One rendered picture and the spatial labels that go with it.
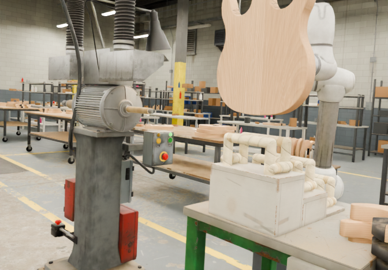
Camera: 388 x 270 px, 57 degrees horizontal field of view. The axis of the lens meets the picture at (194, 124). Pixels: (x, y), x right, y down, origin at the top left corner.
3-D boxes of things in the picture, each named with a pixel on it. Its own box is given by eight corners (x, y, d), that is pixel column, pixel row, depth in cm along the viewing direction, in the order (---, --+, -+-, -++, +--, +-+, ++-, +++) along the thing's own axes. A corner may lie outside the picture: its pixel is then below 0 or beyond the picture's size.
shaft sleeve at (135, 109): (130, 112, 189) (126, 111, 187) (131, 107, 189) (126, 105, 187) (152, 114, 176) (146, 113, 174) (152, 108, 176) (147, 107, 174)
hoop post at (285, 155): (277, 171, 112) (279, 142, 111) (282, 170, 114) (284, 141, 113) (286, 173, 110) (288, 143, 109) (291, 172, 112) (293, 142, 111)
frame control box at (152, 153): (120, 170, 219) (122, 128, 217) (148, 167, 234) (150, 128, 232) (145, 177, 201) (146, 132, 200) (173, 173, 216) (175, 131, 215)
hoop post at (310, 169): (302, 190, 123) (303, 162, 123) (306, 188, 125) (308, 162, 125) (310, 191, 121) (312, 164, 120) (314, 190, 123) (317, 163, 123)
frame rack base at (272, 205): (206, 213, 121) (209, 163, 120) (235, 205, 132) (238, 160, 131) (275, 238, 102) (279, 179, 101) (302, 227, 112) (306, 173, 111)
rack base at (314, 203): (235, 206, 131) (237, 182, 131) (261, 199, 143) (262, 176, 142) (302, 227, 112) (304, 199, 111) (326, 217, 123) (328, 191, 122)
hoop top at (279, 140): (237, 141, 124) (238, 131, 124) (243, 140, 126) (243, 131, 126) (287, 148, 109) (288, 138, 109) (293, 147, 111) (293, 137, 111)
